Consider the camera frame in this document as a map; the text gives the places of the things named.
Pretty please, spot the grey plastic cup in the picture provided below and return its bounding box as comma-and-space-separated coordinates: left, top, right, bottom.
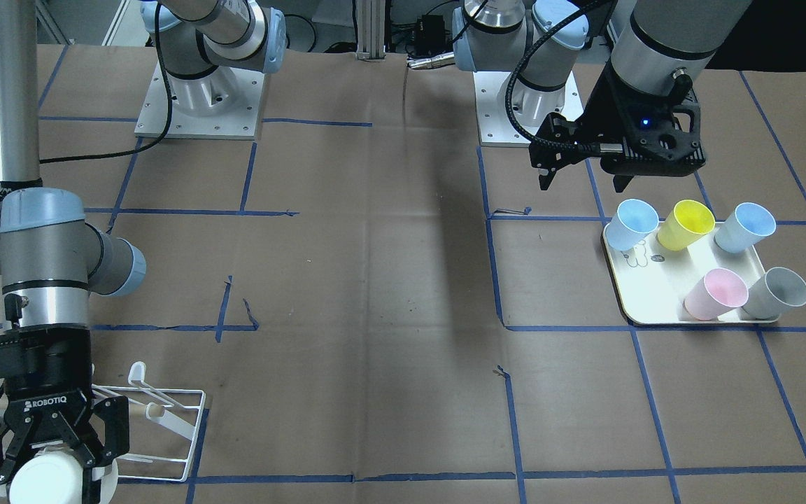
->
742, 267, 806, 319

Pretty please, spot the cream rabbit print tray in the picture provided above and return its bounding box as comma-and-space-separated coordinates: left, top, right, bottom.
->
602, 232, 765, 326

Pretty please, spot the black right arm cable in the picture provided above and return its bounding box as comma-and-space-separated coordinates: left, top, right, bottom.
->
0, 0, 174, 428

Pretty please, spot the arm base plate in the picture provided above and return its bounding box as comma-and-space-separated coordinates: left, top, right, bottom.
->
167, 66, 267, 141
474, 70, 586, 148

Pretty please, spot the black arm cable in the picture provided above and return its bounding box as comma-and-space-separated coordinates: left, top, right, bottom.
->
0, 0, 174, 428
505, 0, 614, 151

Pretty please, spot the black power adapter box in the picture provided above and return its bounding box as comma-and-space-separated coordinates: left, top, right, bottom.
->
413, 14, 447, 56

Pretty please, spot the white plastic cup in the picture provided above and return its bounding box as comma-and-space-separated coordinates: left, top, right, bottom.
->
8, 450, 119, 503

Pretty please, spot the yellow plastic cup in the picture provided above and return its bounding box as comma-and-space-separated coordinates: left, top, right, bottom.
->
658, 199, 716, 251

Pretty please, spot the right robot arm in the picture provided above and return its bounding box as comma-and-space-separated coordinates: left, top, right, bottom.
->
0, 53, 518, 502

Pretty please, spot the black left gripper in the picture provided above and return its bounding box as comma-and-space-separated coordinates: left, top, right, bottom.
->
539, 63, 706, 193

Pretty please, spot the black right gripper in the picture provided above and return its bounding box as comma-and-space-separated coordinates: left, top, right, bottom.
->
0, 328, 130, 485

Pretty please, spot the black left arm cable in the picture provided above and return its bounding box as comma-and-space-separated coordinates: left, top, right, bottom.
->
505, 0, 614, 151

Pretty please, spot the wooden rack dowel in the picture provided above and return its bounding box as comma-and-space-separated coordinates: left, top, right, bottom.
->
0, 395, 166, 421

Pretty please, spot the light blue plastic cup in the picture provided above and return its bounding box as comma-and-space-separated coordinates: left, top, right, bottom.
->
604, 199, 659, 251

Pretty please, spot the white wire cup rack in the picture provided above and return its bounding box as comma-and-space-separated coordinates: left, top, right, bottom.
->
92, 361, 206, 484

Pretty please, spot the pink plastic cup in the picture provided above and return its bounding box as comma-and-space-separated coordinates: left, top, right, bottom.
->
684, 267, 749, 320

